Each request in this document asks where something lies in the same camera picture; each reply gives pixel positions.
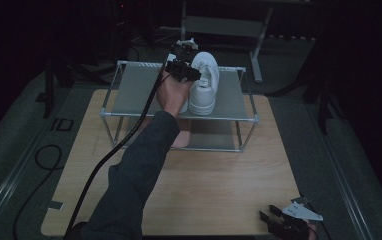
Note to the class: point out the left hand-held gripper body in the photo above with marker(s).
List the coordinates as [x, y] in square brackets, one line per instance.
[177, 56]

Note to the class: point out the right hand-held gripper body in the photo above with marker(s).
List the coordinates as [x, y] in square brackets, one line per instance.
[292, 223]

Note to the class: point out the grey metal shoe rack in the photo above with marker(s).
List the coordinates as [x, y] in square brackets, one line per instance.
[135, 90]

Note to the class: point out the person's right hand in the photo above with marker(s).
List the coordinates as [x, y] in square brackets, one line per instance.
[312, 231]

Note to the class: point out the person's left hand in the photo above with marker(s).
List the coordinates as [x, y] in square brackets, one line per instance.
[172, 96]

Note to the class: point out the grey tape piece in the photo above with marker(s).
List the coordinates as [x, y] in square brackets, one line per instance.
[55, 205]
[300, 199]

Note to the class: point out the white metal stand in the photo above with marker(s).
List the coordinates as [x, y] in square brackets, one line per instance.
[224, 26]

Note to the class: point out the dark equipment with red light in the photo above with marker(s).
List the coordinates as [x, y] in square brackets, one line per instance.
[120, 30]

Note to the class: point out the black tripod stand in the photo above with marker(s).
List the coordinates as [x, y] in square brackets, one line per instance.
[49, 90]
[322, 100]

